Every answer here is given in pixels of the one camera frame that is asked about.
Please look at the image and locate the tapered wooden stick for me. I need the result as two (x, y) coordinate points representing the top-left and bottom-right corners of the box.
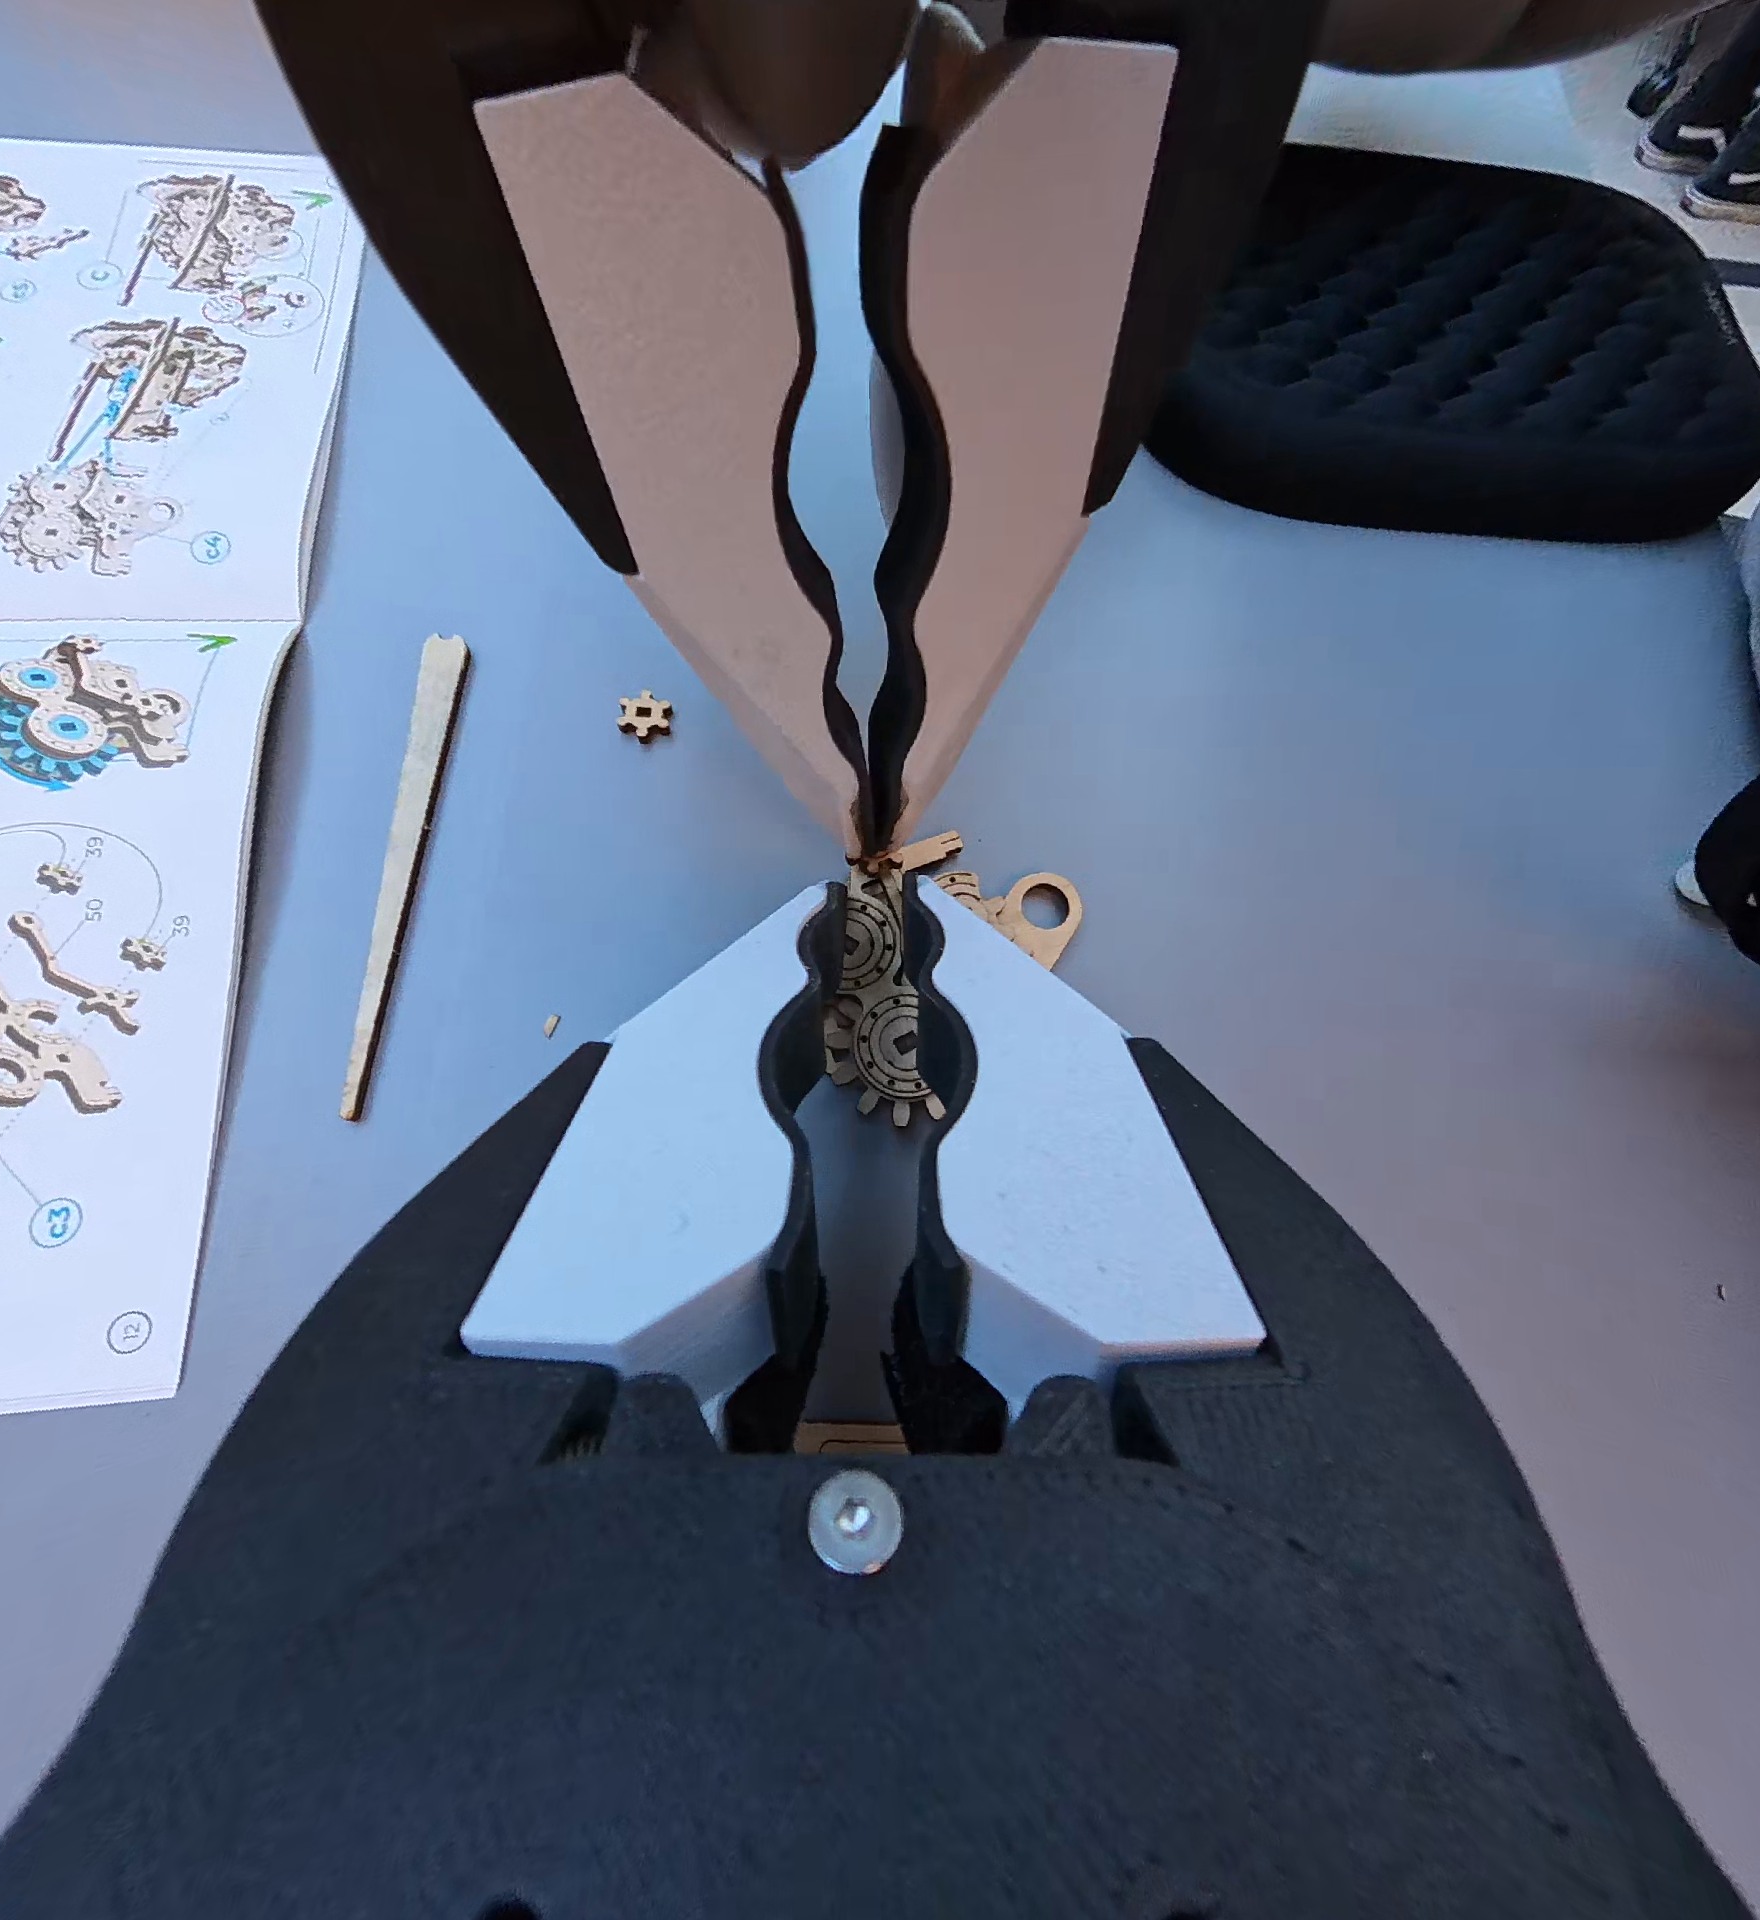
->
(340, 632), (473, 1124)

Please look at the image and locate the white instruction booklet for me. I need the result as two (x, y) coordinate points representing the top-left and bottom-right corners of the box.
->
(0, 131), (370, 1423)

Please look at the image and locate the wooden gear assembly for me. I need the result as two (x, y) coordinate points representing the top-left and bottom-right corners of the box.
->
(817, 828), (1091, 1130)

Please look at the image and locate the grey desk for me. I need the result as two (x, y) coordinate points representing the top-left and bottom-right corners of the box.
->
(0, 0), (1760, 1920)

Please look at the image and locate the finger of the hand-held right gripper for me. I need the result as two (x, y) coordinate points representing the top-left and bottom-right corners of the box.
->
(856, 36), (1182, 860)
(473, 71), (874, 860)

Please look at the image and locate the black chair seat cushion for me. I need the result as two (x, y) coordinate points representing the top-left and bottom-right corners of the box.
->
(1150, 141), (1760, 542)

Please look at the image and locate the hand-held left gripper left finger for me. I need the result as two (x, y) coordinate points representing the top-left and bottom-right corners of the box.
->
(461, 881), (860, 1453)

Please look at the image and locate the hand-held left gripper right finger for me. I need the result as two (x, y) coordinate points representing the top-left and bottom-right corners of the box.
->
(902, 875), (1269, 1453)

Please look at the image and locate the person's right hand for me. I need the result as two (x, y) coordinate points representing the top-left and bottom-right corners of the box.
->
(629, 0), (1041, 170)

